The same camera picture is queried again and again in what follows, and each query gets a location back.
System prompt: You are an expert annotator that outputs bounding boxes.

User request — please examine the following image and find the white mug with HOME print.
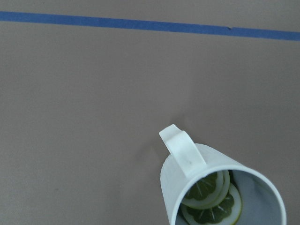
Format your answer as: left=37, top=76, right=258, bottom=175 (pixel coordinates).
left=159, top=124, right=287, bottom=225

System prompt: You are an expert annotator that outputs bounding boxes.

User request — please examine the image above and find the lemon slice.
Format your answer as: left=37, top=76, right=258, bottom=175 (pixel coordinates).
left=180, top=184, right=242, bottom=225
left=181, top=170, right=230, bottom=210

